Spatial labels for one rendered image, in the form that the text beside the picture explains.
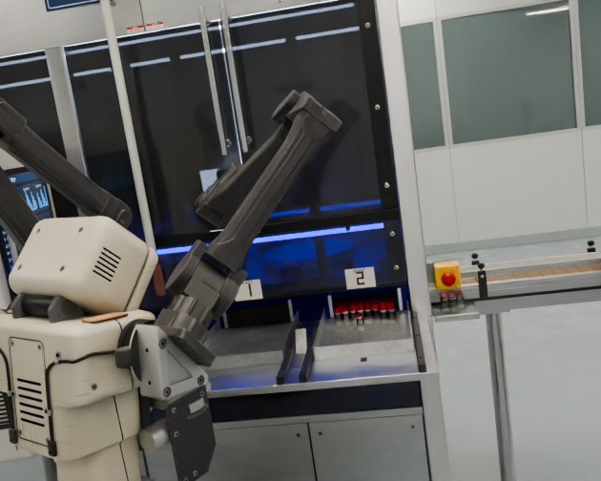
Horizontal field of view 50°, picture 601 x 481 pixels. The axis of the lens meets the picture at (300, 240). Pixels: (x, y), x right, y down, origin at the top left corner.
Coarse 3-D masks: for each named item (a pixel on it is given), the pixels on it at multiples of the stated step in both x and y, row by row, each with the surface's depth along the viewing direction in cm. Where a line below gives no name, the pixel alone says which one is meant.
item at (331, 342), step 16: (400, 320) 191; (320, 336) 183; (336, 336) 185; (352, 336) 183; (368, 336) 181; (384, 336) 179; (400, 336) 177; (320, 352) 169; (336, 352) 168; (352, 352) 168; (368, 352) 167; (384, 352) 167; (400, 352) 166
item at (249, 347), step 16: (208, 336) 193; (224, 336) 199; (240, 336) 197; (256, 336) 195; (272, 336) 193; (288, 336) 181; (224, 352) 185; (240, 352) 183; (256, 352) 171; (272, 352) 171; (208, 368) 174
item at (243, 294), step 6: (246, 282) 195; (252, 282) 195; (258, 282) 194; (240, 288) 195; (246, 288) 195; (252, 288) 195; (258, 288) 195; (240, 294) 196; (246, 294) 196; (252, 294) 195; (258, 294) 195; (240, 300) 196; (246, 300) 196
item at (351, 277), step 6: (348, 270) 190; (354, 270) 190; (360, 270) 190; (366, 270) 190; (372, 270) 189; (348, 276) 191; (354, 276) 190; (360, 276) 190; (366, 276) 190; (372, 276) 190; (348, 282) 191; (354, 282) 191; (366, 282) 190; (372, 282) 190; (348, 288) 191; (354, 288) 191
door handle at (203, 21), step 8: (200, 8) 175; (200, 16) 175; (200, 24) 176; (208, 24) 182; (208, 32) 177; (208, 40) 177; (208, 48) 177; (208, 56) 177; (208, 64) 178; (208, 72) 178; (216, 80) 179; (216, 88) 179; (216, 96) 179; (216, 104) 179; (216, 112) 180; (216, 120) 181; (224, 136) 182; (224, 144) 182; (224, 152) 182
